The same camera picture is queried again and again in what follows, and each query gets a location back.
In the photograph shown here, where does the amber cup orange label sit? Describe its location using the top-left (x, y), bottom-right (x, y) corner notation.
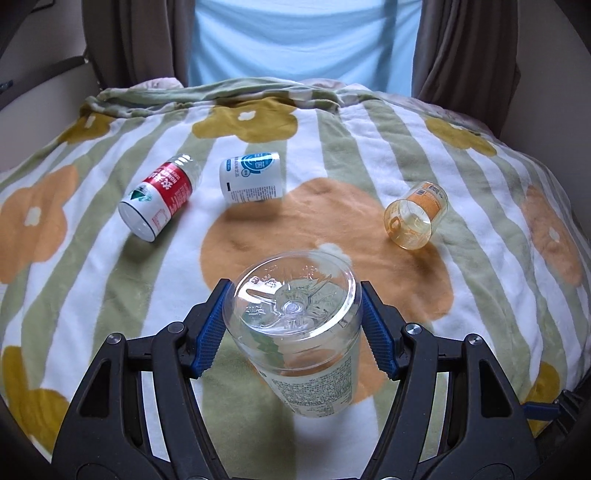
top-left (383, 181), bottom-right (449, 251)

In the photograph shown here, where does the clear cup white green label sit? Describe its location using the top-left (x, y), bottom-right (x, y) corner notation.
top-left (222, 250), bottom-right (363, 418)

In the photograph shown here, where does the clear cup red label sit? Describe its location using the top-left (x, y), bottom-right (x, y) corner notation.
top-left (118, 153), bottom-right (201, 242)

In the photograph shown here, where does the brown curtain right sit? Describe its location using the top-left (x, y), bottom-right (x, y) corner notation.
top-left (412, 0), bottom-right (520, 135)

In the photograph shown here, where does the brown curtain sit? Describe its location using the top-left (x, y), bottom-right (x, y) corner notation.
top-left (81, 0), bottom-right (195, 88)
top-left (412, 0), bottom-right (520, 135)

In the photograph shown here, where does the light blue hanging sheet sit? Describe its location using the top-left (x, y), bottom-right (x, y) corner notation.
top-left (188, 0), bottom-right (423, 96)

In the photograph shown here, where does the striped floral fleece blanket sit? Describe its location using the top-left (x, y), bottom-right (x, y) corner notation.
top-left (1, 79), bottom-right (590, 479)

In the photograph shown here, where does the white cup blue logo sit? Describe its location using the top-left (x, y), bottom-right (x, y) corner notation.
top-left (219, 152), bottom-right (283, 204)

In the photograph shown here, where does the brown curtain left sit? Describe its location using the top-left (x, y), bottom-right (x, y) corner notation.
top-left (81, 0), bottom-right (195, 88)

